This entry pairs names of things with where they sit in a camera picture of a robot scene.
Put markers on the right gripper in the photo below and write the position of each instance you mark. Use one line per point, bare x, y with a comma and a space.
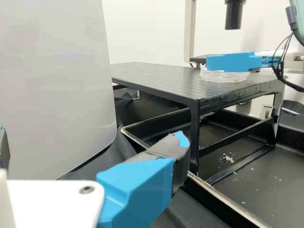
293, 60

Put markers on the cream microscope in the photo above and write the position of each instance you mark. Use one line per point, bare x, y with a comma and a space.
190, 31

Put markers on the petri dish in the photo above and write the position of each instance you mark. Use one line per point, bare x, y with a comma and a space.
223, 77

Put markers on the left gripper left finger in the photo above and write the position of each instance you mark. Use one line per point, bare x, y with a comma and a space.
3, 147

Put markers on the black tray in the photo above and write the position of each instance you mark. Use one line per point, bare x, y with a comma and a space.
251, 187

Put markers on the right wrist camera phone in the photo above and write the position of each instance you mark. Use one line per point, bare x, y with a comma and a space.
298, 21

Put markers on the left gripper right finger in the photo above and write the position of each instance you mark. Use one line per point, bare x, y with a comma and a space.
142, 185

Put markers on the black platform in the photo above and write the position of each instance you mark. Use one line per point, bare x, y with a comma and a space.
180, 80

